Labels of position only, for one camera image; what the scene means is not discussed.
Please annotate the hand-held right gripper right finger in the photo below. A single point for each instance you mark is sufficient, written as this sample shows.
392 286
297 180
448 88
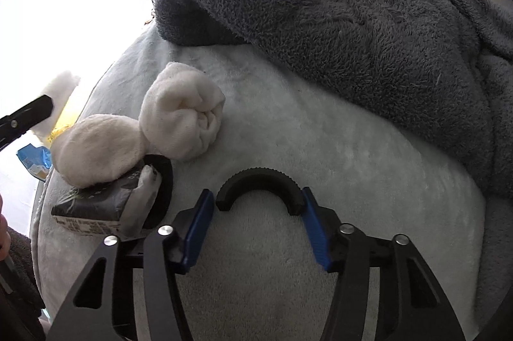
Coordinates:
316 232

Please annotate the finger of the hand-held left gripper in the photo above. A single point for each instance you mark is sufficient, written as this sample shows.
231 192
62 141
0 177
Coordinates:
28 114

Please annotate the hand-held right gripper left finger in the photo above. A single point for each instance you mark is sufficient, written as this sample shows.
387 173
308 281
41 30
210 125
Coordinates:
196 228

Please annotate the white sock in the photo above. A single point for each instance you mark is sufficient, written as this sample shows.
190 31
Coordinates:
96 156
180 120

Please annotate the black and white packet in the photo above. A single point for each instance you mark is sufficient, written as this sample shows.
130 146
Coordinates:
96 206

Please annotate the blue paper packet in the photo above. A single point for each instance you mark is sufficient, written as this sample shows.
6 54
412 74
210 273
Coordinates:
32 158

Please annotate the grey fuzzy garment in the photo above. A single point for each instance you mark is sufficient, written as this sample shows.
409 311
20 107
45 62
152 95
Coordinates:
20 277

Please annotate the dark grey fleece blanket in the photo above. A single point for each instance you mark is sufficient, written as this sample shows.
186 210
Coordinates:
340 24

